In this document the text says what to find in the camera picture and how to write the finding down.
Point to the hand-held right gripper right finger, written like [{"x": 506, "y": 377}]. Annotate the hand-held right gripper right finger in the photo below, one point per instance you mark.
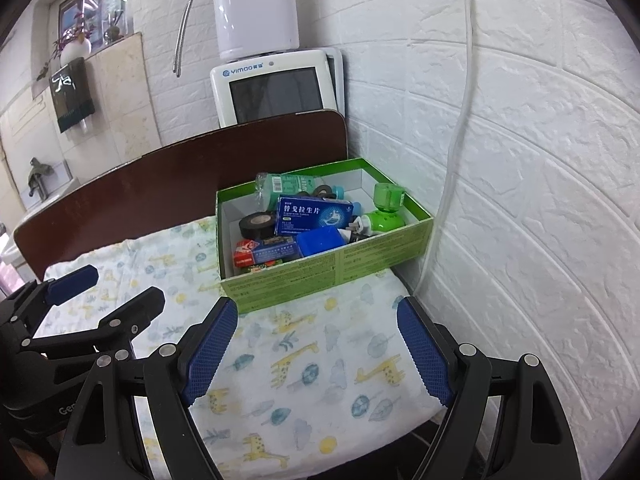
[{"x": 425, "y": 355}]

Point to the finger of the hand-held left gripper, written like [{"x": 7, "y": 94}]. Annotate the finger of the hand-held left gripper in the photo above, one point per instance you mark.
[
  {"x": 140, "y": 305},
  {"x": 75, "y": 280}
]

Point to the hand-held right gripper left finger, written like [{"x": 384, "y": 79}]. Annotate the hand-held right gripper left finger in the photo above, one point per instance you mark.
[{"x": 210, "y": 355}]

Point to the small green printed box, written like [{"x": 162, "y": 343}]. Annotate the small green printed box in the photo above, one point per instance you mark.
[{"x": 272, "y": 263}]

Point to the red and blue card box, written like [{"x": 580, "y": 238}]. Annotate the red and blue card box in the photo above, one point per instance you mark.
[{"x": 265, "y": 250}]

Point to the green cardboard box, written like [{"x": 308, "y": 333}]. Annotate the green cardboard box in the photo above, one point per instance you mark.
[{"x": 325, "y": 270}]

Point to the black tape roll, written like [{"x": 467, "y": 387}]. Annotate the black tape roll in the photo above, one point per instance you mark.
[{"x": 257, "y": 227}]

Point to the green and white repellent device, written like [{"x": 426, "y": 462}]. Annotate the green and white repellent device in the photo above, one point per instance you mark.
[{"x": 385, "y": 220}]

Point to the blue square plastic box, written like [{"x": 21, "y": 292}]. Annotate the blue square plastic box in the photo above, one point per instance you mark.
[{"x": 320, "y": 242}]

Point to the blue medicine box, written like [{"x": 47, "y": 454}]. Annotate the blue medicine box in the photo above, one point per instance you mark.
[{"x": 310, "y": 212}]

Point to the clear bottle with green label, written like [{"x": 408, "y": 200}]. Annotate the clear bottle with green label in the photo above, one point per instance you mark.
[{"x": 280, "y": 182}]

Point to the giraffe printed cloth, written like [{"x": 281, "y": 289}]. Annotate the giraffe printed cloth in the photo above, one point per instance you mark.
[{"x": 310, "y": 340}]

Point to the brown wooden headboard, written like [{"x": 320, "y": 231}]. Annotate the brown wooden headboard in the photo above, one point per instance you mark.
[{"x": 150, "y": 185}]

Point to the beige stone slab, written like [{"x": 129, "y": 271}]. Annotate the beige stone slab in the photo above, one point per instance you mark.
[{"x": 125, "y": 100}]

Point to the white round vase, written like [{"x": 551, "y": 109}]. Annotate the white round vase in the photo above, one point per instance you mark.
[{"x": 77, "y": 50}]

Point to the purple leafed plant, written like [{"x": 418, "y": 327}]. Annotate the purple leafed plant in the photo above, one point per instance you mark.
[{"x": 70, "y": 35}]

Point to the white purifier with screen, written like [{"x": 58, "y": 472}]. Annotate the white purifier with screen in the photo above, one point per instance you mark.
[{"x": 270, "y": 92}]

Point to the white flat panel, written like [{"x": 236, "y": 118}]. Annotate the white flat panel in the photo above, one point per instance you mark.
[{"x": 339, "y": 80}]

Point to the white water tank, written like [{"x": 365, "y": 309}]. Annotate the white water tank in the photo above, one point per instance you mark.
[{"x": 255, "y": 5}]

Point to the dark green wall holder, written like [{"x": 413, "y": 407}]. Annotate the dark green wall holder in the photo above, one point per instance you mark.
[{"x": 70, "y": 100}]

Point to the small wall window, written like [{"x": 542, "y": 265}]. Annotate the small wall window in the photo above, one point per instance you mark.
[{"x": 95, "y": 5}]

